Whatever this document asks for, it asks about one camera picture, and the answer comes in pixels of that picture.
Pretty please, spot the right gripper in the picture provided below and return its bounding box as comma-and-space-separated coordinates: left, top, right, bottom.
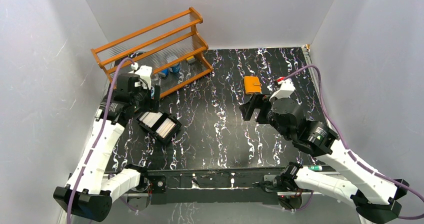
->
239, 92, 292, 141

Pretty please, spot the orange card holder wallet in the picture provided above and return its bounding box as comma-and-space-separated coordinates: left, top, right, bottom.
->
243, 76, 262, 95

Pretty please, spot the white card stack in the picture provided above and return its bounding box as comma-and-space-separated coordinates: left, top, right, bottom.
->
139, 112, 163, 128
156, 118, 176, 139

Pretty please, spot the black card tray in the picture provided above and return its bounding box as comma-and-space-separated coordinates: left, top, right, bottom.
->
135, 112, 182, 146

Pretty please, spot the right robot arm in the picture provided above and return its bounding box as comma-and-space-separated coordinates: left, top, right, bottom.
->
239, 79, 407, 224

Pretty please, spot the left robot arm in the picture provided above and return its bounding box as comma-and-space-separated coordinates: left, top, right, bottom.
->
53, 63, 160, 224

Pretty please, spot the small blue block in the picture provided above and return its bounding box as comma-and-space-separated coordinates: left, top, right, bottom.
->
158, 68, 169, 79

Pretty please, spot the blue white can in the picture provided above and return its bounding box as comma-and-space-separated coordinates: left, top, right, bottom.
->
167, 56, 181, 73

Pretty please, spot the orange wooden shelf rack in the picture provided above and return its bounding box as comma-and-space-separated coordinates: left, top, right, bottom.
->
91, 7, 213, 98

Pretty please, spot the small grey yellow block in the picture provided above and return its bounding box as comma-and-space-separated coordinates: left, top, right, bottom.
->
185, 56, 196, 65

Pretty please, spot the green white marker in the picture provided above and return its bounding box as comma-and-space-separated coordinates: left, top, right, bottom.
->
304, 165, 324, 172

